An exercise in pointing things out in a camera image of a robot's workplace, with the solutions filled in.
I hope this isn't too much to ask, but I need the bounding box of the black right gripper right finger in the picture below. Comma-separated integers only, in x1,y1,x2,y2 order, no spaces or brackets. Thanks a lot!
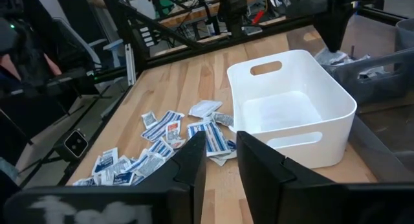
235,130,414,224

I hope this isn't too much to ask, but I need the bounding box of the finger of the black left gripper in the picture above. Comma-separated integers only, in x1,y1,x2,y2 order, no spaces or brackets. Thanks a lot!
312,6,336,53
334,5,356,53

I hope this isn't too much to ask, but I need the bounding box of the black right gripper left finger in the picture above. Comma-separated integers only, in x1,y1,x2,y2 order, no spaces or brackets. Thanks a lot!
3,130,208,224

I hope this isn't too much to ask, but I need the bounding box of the small translucent grey bin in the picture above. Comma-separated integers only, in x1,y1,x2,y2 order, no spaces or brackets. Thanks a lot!
394,17,414,52

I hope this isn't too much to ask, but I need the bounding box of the large translucent grey bin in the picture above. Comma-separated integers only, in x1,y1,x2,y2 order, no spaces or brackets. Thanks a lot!
286,14,414,183

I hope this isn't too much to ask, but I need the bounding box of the white plastic bin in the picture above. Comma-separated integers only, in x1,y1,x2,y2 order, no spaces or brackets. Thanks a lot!
226,49,358,170

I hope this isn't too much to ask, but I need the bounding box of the white packet with blue print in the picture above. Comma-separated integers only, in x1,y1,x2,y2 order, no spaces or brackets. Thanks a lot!
210,150,238,168

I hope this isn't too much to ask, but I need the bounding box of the wooden workbench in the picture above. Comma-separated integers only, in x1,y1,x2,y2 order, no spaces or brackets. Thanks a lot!
157,0,258,29

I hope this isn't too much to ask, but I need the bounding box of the plain white packet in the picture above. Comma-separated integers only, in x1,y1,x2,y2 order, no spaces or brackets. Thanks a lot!
188,99,224,119

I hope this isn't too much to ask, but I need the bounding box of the silver aluminium extrusion bar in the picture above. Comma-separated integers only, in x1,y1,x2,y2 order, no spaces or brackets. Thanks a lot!
124,42,137,87

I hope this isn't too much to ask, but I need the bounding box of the grey office chair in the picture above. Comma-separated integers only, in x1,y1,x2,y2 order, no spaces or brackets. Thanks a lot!
53,16,126,70

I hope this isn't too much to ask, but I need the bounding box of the small black table-level camera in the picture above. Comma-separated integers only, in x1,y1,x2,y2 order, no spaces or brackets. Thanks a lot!
52,128,90,162

